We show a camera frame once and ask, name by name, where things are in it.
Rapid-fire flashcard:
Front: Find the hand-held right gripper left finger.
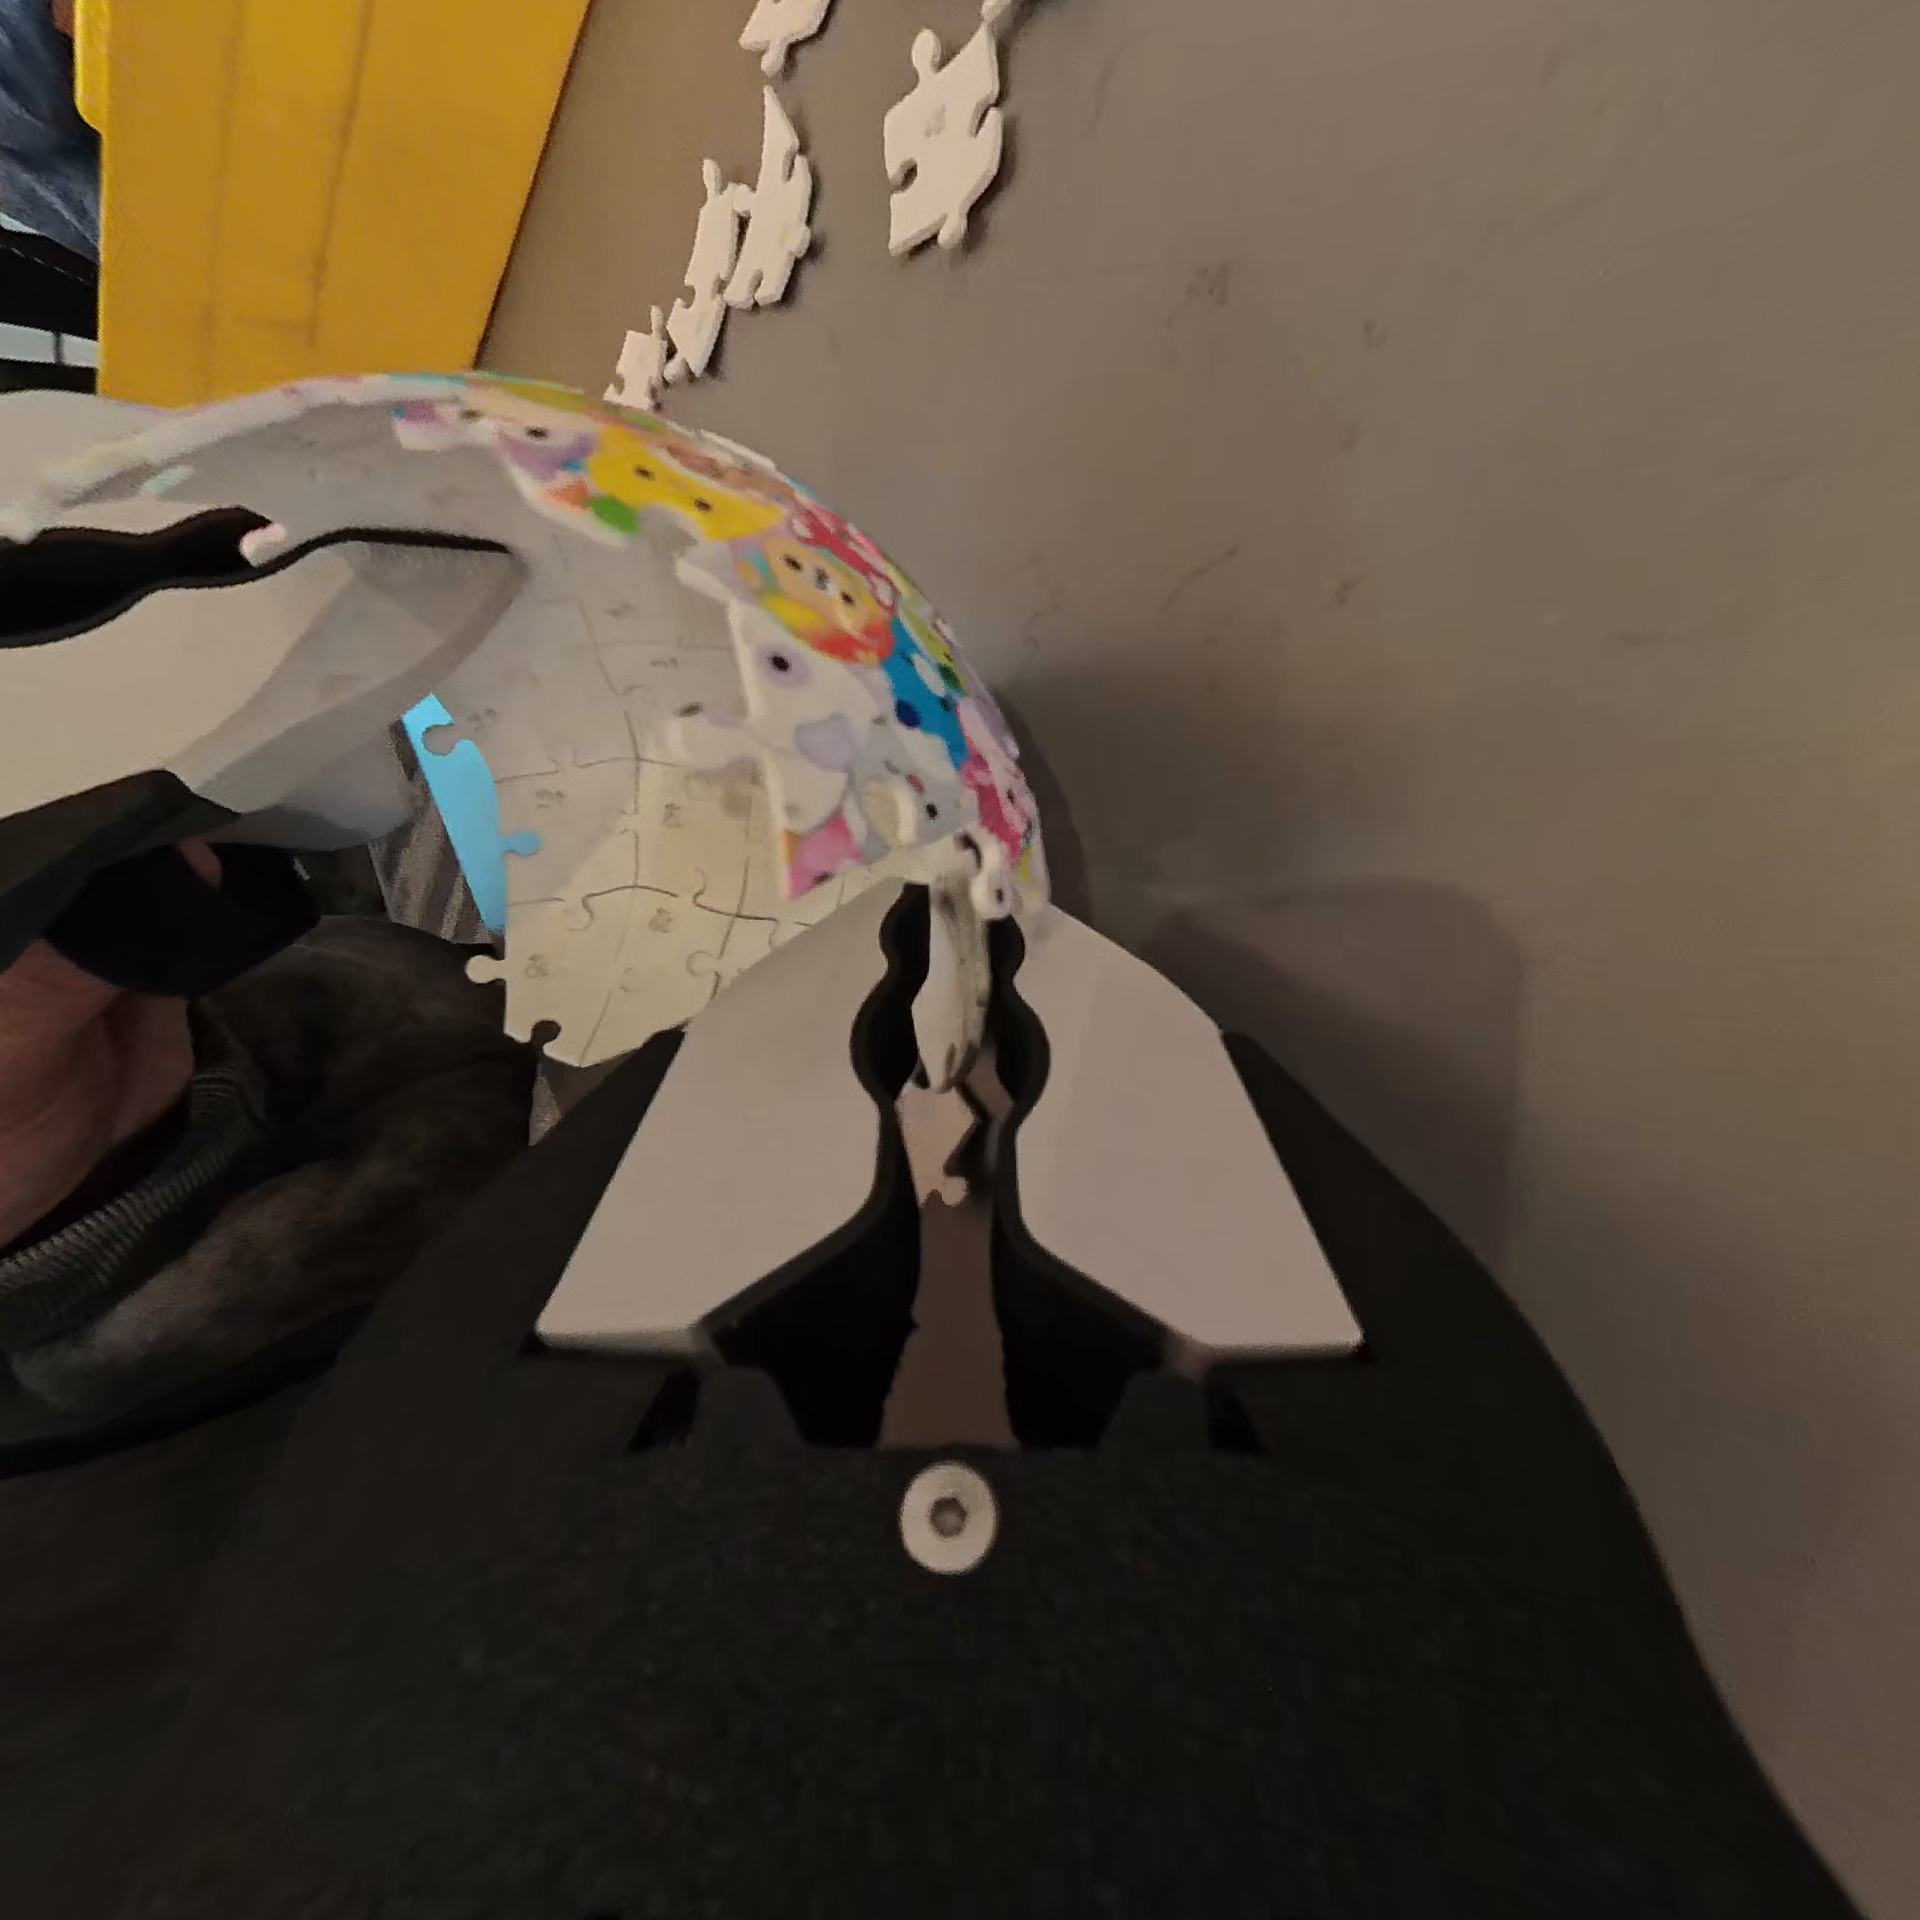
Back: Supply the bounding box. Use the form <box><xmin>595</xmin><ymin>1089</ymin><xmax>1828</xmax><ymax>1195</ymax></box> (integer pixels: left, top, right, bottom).
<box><xmin>536</xmin><ymin>884</ymin><xmax>922</xmax><ymax>1358</ymax></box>

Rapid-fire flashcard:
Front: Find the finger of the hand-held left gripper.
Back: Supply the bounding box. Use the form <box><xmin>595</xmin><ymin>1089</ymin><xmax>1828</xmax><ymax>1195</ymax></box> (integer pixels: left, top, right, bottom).
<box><xmin>0</xmin><ymin>503</ymin><xmax>273</xmax><ymax>649</ymax></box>
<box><xmin>0</xmin><ymin>541</ymin><xmax>526</xmax><ymax>850</ymax></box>

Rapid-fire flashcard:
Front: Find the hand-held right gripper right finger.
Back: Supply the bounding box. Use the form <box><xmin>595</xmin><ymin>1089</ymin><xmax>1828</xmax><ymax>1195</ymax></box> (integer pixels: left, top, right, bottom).
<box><xmin>990</xmin><ymin>902</ymin><xmax>1368</xmax><ymax>1358</ymax></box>

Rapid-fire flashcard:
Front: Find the yellow plastic bin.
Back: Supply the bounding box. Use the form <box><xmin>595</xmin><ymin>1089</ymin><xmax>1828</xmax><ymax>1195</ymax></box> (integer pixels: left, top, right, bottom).
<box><xmin>74</xmin><ymin>0</ymin><xmax>595</xmax><ymax>409</ymax></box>

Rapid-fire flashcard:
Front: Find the partly built colourful puzzle ball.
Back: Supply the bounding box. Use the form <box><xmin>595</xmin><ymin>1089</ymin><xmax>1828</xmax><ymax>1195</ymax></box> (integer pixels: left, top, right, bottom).
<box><xmin>29</xmin><ymin>373</ymin><xmax>1052</xmax><ymax>1202</ymax></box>

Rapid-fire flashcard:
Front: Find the person's left forearm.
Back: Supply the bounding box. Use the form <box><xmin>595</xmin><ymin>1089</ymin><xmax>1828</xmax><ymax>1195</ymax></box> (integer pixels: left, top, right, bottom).
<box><xmin>0</xmin><ymin>914</ymin><xmax>536</xmax><ymax>1442</ymax></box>

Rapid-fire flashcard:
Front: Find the group of white puzzle pieces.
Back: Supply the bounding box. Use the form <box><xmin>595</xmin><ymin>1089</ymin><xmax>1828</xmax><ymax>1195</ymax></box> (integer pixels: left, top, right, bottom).
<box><xmin>609</xmin><ymin>0</ymin><xmax>1022</xmax><ymax>409</ymax></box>

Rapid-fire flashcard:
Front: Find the person's left hand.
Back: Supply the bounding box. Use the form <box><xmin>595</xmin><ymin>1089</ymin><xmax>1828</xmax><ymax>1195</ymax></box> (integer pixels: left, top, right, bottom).
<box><xmin>0</xmin><ymin>941</ymin><xmax>203</xmax><ymax>1248</ymax></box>

